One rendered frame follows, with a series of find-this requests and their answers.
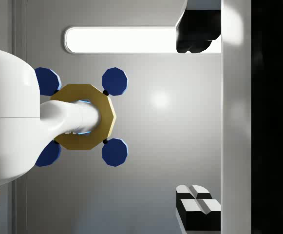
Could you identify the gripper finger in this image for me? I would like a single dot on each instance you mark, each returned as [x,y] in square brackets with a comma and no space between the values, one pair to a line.
[199,26]
[199,219]

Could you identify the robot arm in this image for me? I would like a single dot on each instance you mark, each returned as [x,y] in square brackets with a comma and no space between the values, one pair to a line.
[9,102]

